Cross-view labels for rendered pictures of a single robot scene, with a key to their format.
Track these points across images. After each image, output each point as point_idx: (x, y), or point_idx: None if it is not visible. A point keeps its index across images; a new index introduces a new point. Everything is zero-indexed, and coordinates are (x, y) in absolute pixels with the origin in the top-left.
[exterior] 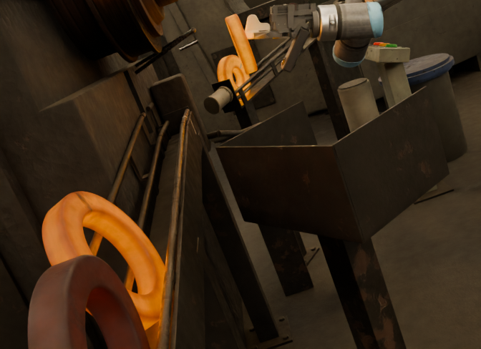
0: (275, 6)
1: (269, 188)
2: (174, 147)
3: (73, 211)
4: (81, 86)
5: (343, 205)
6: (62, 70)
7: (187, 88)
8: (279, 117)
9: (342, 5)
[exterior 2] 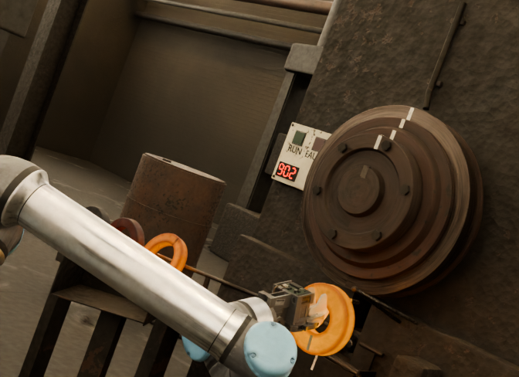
0: (288, 280)
1: None
2: None
3: (168, 236)
4: (317, 266)
5: None
6: (303, 243)
7: (392, 371)
8: None
9: (232, 302)
